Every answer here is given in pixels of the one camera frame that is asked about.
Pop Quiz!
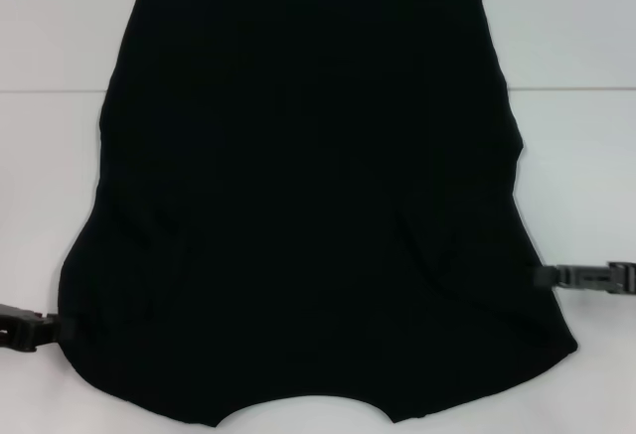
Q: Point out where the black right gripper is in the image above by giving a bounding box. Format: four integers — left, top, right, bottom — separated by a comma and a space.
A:
539, 260, 636, 297

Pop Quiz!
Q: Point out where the black t-shirt with white print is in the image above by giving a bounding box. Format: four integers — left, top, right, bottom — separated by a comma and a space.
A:
57, 0, 580, 428

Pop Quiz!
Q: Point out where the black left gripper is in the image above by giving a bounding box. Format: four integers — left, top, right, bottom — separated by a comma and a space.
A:
0, 302, 76, 354

